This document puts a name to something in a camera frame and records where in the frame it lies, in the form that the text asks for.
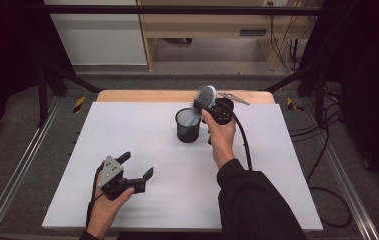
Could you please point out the person's right hand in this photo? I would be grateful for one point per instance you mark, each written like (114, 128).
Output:
(223, 143)

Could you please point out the black horizontal frame bar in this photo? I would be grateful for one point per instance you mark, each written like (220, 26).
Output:
(177, 9)

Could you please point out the aluminium floor rail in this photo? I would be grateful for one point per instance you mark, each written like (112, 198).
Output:
(343, 173)
(27, 156)

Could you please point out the wooden desk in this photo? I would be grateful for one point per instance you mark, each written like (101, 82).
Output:
(203, 25)

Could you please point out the light blue hairbrush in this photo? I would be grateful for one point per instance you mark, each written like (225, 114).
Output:
(207, 95)

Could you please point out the black frame stand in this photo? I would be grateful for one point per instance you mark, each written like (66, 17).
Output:
(319, 96)
(43, 96)

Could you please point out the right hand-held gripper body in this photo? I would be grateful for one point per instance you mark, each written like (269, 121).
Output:
(223, 111)

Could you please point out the white cabinet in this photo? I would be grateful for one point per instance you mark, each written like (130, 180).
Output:
(100, 40)

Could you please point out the wooden table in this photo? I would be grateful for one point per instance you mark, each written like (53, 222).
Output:
(143, 96)

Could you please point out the yellow black floor tape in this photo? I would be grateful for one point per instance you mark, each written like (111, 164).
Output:
(291, 104)
(79, 104)

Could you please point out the person's left hand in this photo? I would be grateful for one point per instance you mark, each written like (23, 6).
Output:
(105, 213)

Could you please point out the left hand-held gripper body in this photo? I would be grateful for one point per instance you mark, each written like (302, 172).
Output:
(112, 181)

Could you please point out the black curtain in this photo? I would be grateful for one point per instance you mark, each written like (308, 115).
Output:
(7, 50)
(370, 66)

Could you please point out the black mesh pen holder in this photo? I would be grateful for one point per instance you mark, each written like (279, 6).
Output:
(187, 135)

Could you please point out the white table board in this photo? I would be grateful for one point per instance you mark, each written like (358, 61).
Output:
(177, 186)

